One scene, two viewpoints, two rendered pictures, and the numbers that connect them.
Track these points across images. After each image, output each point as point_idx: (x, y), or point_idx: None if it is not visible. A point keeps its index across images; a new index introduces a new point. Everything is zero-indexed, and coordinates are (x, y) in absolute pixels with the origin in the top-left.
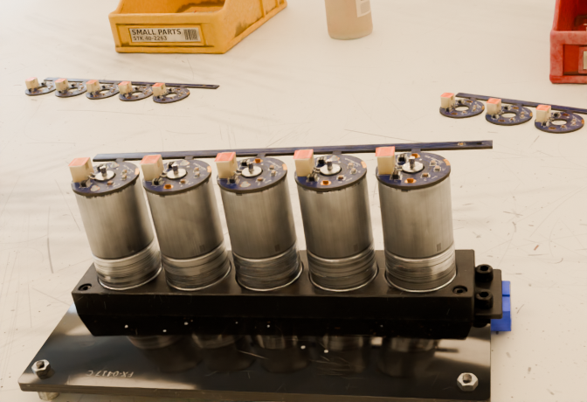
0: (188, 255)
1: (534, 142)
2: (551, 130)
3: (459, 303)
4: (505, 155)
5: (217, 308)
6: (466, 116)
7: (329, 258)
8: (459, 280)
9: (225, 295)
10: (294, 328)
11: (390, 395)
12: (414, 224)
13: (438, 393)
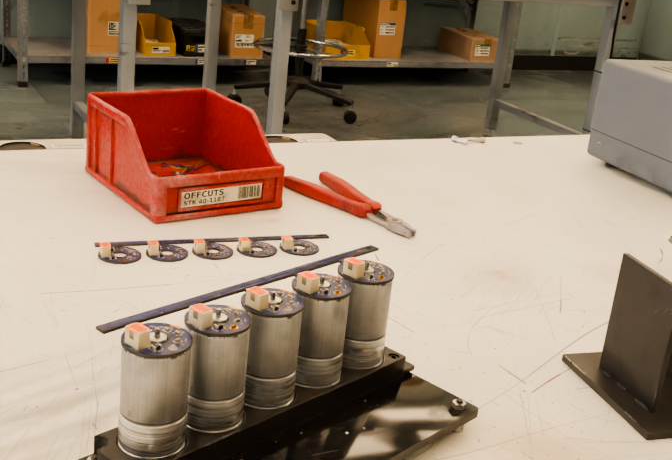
0: (239, 392)
1: (218, 268)
2: (218, 257)
3: (399, 365)
4: (214, 281)
5: (255, 437)
6: (136, 260)
7: (332, 356)
8: (384, 351)
9: (265, 420)
10: (319, 426)
11: (437, 430)
12: (383, 310)
13: (455, 417)
